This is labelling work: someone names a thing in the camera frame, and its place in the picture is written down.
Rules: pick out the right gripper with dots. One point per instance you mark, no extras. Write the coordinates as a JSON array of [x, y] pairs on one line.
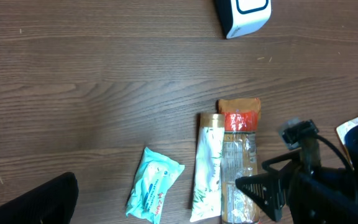
[[298, 179]]

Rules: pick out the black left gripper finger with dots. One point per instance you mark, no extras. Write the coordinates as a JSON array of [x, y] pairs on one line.
[[51, 202]]

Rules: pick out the white green tube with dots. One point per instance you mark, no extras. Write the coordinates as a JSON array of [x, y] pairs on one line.
[[207, 180]]

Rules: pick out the orange pasta package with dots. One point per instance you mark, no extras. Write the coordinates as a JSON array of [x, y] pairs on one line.
[[239, 157]]

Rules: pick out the teal toilet tissue pack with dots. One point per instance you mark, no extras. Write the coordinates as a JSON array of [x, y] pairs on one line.
[[155, 175]]

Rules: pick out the white brown bread bag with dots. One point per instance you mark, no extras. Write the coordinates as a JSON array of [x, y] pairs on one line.
[[342, 130]]

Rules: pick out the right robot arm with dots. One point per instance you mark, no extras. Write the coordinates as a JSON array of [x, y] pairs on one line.
[[341, 209]]

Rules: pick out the white barcode scanner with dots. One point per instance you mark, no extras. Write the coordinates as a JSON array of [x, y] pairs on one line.
[[242, 17]]

